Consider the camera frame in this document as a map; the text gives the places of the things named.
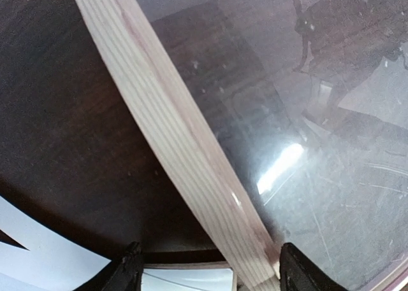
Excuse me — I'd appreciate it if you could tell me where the pink wooden picture frame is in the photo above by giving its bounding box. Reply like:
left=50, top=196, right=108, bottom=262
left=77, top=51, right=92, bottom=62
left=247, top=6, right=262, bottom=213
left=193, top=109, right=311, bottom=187
left=68, top=0, right=408, bottom=291

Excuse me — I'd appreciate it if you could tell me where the landscape photo print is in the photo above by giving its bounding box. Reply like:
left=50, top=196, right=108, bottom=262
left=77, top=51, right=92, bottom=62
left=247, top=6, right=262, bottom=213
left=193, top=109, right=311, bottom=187
left=141, top=268, right=234, bottom=291

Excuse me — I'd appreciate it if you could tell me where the white photo mat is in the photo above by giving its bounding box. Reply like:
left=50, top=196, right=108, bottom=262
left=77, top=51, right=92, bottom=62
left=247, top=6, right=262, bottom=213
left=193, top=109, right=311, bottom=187
left=1, top=198, right=110, bottom=290

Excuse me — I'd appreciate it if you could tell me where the clear acrylic sheet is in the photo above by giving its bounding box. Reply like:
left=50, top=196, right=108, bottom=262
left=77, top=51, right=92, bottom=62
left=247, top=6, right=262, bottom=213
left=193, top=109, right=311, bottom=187
left=136, top=0, right=407, bottom=290

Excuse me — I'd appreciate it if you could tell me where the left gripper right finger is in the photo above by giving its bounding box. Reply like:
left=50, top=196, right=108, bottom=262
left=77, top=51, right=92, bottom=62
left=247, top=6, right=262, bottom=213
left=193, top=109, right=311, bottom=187
left=279, top=243, right=347, bottom=291

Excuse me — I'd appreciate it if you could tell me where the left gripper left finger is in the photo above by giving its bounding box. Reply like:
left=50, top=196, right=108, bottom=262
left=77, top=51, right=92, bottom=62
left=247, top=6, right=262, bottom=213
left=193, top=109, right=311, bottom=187
left=76, top=242, right=144, bottom=291

